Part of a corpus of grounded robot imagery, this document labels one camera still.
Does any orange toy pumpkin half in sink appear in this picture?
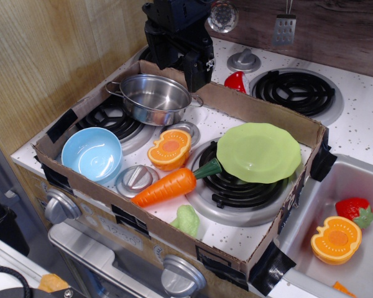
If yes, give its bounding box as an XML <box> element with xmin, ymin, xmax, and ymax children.
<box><xmin>310</xmin><ymin>216</ymin><xmax>362</xmax><ymax>265</ymax></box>

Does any silver oven door handle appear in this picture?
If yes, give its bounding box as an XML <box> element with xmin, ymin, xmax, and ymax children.
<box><xmin>48</xmin><ymin>223</ymin><xmax>161</xmax><ymax>297</ymax></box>

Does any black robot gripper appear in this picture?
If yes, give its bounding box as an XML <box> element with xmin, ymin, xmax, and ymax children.
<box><xmin>142</xmin><ymin>1</ymin><xmax>214</xmax><ymax>93</ymax></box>

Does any stainless steel pot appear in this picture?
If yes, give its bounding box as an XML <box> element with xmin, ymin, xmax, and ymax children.
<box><xmin>105</xmin><ymin>74</ymin><xmax>204</xmax><ymax>126</ymax></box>

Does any black rear right burner coil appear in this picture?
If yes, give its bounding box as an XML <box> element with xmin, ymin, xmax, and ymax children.
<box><xmin>251</xmin><ymin>70</ymin><xmax>336</xmax><ymax>116</ymax></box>

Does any black front right burner coil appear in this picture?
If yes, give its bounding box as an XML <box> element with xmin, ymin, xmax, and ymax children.
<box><xmin>198</xmin><ymin>141</ymin><xmax>288</xmax><ymax>209</ymax></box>

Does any red toy pepper slice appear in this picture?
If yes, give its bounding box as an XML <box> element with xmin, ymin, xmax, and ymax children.
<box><xmin>224</xmin><ymin>71</ymin><xmax>249</xmax><ymax>94</ymax></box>

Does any metal sink basin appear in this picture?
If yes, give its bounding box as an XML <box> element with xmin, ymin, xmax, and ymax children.
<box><xmin>279</xmin><ymin>155</ymin><xmax>373</xmax><ymax>297</ymax></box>

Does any silver oven knob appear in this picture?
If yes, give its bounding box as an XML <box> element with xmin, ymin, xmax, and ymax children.
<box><xmin>161</xmin><ymin>255</ymin><xmax>206</xmax><ymax>297</ymax></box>
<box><xmin>44</xmin><ymin>188</ymin><xmax>81</xmax><ymax>224</ymax></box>

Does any silver stove knob middle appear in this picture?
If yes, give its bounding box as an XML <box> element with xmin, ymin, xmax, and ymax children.
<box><xmin>160</xmin><ymin>121</ymin><xmax>201</xmax><ymax>147</ymax></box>

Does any silver oven knob right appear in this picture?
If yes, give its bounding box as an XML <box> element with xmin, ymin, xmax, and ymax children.
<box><xmin>161</xmin><ymin>255</ymin><xmax>206</xmax><ymax>297</ymax></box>

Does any silver oven knob left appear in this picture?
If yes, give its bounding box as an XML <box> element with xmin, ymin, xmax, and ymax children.
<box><xmin>44</xmin><ymin>188</ymin><xmax>81</xmax><ymax>224</ymax></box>

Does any hanging metal strainer ladle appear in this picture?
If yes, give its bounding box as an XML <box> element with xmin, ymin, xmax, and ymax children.
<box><xmin>208</xmin><ymin>1</ymin><xmax>239</xmax><ymax>34</ymax></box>

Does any silver stove knob front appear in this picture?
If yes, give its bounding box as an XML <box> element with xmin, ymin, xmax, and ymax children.
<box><xmin>115</xmin><ymin>165</ymin><xmax>159</xmax><ymax>198</ymax></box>

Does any black cable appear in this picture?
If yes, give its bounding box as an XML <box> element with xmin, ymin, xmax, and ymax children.
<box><xmin>0</xmin><ymin>265</ymin><xmax>32</xmax><ymax>298</ymax></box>

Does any light green plastic plate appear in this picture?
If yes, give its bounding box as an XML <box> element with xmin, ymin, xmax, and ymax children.
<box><xmin>216</xmin><ymin>123</ymin><xmax>302</xmax><ymax>184</ymax></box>

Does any silver stove knob rear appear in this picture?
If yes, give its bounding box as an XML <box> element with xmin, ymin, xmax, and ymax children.
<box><xmin>227</xmin><ymin>49</ymin><xmax>261</xmax><ymax>73</ymax></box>

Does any green toy vegetable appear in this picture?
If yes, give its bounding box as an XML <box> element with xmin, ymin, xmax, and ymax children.
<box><xmin>170</xmin><ymin>205</ymin><xmax>200</xmax><ymax>238</ymax></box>

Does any black front left burner coil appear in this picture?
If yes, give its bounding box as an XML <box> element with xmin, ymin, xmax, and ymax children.
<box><xmin>76</xmin><ymin>95</ymin><xmax>145</xmax><ymax>142</ymax></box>

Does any light blue plastic bowl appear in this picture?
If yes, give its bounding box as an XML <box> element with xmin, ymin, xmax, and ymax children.
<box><xmin>61</xmin><ymin>127</ymin><xmax>123</xmax><ymax>184</ymax></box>

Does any hanging metal spatula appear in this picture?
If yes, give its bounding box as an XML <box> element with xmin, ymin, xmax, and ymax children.
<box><xmin>272</xmin><ymin>0</ymin><xmax>297</xmax><ymax>47</ymax></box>

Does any brown cardboard fence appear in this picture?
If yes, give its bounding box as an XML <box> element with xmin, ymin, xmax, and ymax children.
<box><xmin>32</xmin><ymin>59</ymin><xmax>338</xmax><ymax>296</ymax></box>

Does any red toy strawberry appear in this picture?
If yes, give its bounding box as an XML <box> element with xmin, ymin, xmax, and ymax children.
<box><xmin>335</xmin><ymin>197</ymin><xmax>373</xmax><ymax>229</ymax></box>

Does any orange plastic toy carrot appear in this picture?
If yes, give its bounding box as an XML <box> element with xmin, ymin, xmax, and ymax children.
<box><xmin>131</xmin><ymin>158</ymin><xmax>222</xmax><ymax>207</ymax></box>

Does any orange toy piece in sink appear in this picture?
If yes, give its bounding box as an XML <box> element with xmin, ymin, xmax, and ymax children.
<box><xmin>333</xmin><ymin>281</ymin><xmax>357</xmax><ymax>298</ymax></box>

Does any silver stove knob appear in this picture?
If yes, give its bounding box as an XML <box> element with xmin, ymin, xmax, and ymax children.
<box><xmin>227</xmin><ymin>49</ymin><xmax>261</xmax><ymax>73</ymax></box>
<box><xmin>115</xmin><ymin>165</ymin><xmax>159</xmax><ymax>198</ymax></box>
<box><xmin>160</xmin><ymin>121</ymin><xmax>201</xmax><ymax>147</ymax></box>

